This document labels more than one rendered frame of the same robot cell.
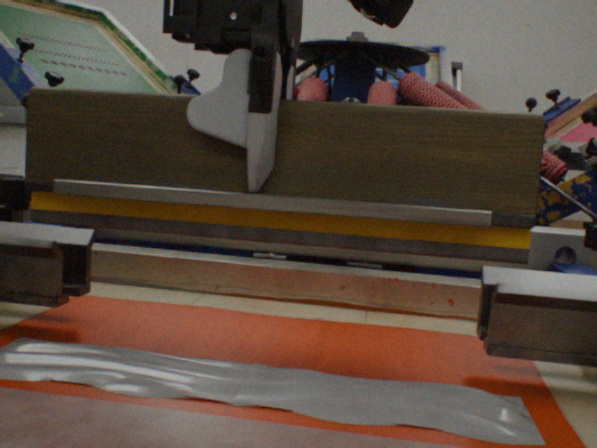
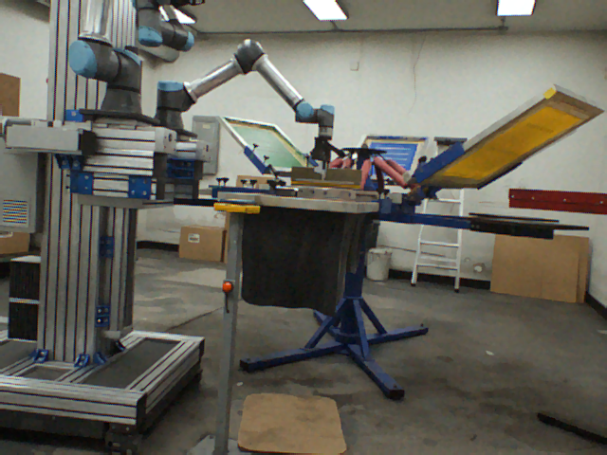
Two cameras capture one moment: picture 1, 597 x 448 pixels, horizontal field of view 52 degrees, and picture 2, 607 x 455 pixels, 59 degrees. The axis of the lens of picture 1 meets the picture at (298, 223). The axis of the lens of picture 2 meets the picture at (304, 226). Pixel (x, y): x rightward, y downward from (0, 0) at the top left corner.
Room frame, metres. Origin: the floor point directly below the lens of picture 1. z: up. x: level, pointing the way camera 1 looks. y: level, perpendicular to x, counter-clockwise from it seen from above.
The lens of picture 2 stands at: (-2.20, -0.35, 1.03)
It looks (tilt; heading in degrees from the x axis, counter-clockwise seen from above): 4 degrees down; 10
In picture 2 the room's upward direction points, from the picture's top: 4 degrees clockwise
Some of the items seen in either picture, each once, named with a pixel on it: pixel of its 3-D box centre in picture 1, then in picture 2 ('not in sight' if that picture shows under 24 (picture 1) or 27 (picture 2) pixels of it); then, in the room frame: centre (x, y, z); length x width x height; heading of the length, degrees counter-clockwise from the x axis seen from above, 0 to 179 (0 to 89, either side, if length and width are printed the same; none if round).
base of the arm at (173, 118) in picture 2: not in sight; (168, 118); (0.20, 0.76, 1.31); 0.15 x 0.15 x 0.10
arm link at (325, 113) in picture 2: not in sight; (325, 117); (0.44, 0.04, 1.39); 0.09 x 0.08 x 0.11; 98
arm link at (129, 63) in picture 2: not in sight; (121, 69); (-0.30, 0.72, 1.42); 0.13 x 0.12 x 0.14; 160
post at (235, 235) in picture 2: not in sight; (229, 330); (-0.29, 0.24, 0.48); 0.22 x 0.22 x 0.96; 82
